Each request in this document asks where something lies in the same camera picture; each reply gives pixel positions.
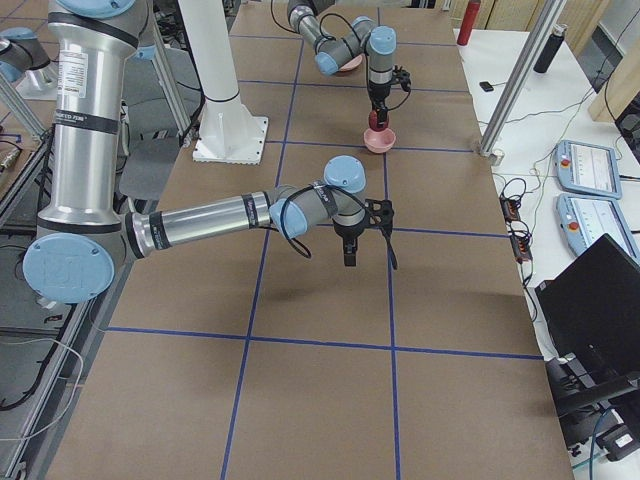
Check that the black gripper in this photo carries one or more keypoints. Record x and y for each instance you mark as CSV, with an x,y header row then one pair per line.
x,y
377,98
346,233

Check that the red yellow apple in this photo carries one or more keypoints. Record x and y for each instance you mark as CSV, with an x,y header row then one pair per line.
x,y
373,122

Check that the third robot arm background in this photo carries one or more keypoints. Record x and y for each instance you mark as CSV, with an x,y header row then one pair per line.
x,y
21,52

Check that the pink bowl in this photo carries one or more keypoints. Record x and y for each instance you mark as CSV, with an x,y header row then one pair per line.
x,y
379,142

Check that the pink plate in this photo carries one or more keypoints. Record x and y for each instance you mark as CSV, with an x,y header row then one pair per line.
x,y
350,67

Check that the small black square device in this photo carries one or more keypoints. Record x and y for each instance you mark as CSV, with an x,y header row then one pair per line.
x,y
486,86

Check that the red cylindrical bottle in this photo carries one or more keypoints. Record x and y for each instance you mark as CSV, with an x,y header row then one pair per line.
x,y
468,20

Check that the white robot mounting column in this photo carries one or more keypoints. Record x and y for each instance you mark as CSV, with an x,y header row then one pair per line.
x,y
228,132

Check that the orange black power strip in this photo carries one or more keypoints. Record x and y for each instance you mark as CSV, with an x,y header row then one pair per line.
x,y
519,233

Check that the black water bottle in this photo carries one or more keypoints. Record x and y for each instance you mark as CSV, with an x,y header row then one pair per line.
x,y
551,48

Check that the far blue teach pendant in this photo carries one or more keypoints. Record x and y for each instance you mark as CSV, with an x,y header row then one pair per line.
x,y
587,169

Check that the blue teach pendant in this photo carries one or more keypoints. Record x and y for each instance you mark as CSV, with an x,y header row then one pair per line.
x,y
584,219
587,169

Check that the near blue teach pendant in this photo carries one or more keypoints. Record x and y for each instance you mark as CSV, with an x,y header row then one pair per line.
x,y
584,219

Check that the black laptop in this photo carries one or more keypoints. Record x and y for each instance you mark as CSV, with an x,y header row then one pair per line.
x,y
594,302

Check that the black monitor stand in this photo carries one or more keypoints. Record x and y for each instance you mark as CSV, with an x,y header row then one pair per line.
x,y
575,389

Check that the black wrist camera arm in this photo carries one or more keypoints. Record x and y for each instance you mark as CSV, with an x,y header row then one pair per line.
x,y
402,77
380,214

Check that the aluminium frame post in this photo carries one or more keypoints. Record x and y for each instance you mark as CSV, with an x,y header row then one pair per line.
x,y
533,46

